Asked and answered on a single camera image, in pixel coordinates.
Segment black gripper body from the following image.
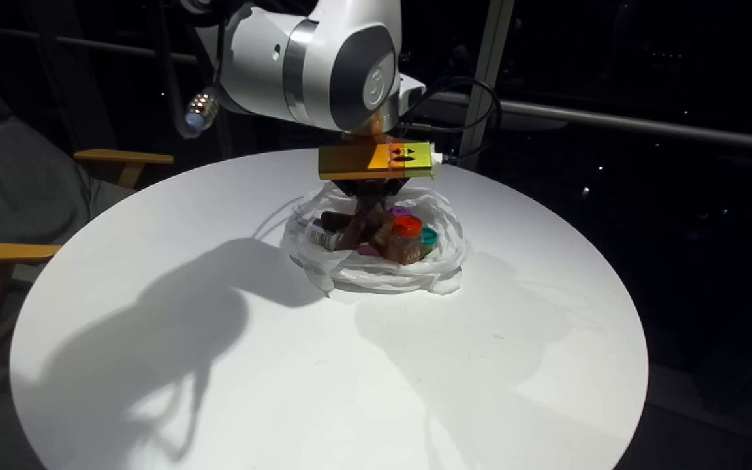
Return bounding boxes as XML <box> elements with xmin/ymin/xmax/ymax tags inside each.
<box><xmin>337</xmin><ymin>177</ymin><xmax>404</xmax><ymax>215</ymax></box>

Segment brown plush toy animal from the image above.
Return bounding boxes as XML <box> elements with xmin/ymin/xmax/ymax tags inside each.
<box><xmin>319</xmin><ymin>196</ymin><xmax>390</xmax><ymax>252</ymax></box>

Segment brown jar orange lid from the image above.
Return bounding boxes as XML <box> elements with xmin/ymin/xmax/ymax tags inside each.
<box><xmin>380</xmin><ymin>215</ymin><xmax>422</xmax><ymax>265</ymax></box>

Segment teal lid green tub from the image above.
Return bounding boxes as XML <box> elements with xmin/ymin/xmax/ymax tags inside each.
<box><xmin>420</xmin><ymin>227</ymin><xmax>438</xmax><ymax>253</ymax></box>

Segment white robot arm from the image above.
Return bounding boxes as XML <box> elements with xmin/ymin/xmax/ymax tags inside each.
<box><xmin>172</xmin><ymin>0</ymin><xmax>425</xmax><ymax>210</ymax></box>

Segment white plastic bag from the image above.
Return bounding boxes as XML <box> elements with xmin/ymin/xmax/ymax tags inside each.
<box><xmin>279</xmin><ymin>182</ymin><xmax>471</xmax><ymax>295</ymax></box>

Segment wooden chair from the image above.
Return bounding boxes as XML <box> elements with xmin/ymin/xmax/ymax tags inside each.
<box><xmin>0</xmin><ymin>141</ymin><xmax>177</xmax><ymax>399</ymax></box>

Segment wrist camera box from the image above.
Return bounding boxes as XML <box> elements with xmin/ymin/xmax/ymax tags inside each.
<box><xmin>319</xmin><ymin>141</ymin><xmax>443</xmax><ymax>180</ymax></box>

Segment window frame post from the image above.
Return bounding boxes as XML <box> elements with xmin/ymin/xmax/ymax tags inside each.
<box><xmin>457</xmin><ymin>0</ymin><xmax>514</xmax><ymax>167</ymax></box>

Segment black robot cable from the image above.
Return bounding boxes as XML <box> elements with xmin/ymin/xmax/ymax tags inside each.
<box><xmin>409</xmin><ymin>75</ymin><xmax>504</xmax><ymax>167</ymax></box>

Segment horizontal window rail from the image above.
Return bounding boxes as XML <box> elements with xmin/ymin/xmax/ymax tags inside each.
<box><xmin>0</xmin><ymin>27</ymin><xmax>752</xmax><ymax>149</ymax></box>

